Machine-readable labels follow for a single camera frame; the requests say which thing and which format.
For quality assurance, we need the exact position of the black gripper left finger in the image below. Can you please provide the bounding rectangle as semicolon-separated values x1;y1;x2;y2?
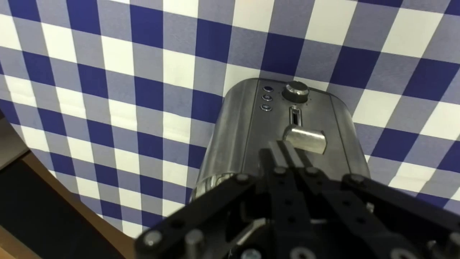
136;143;300;259

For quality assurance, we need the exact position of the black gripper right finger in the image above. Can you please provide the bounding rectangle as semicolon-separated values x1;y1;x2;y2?
281;140;460;259

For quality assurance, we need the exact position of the stainless steel two-slot toaster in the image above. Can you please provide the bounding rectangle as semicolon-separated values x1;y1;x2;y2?
193;78;374;205

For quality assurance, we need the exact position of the blue white checkered tablecloth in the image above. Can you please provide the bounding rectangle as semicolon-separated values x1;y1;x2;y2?
0;0;460;241

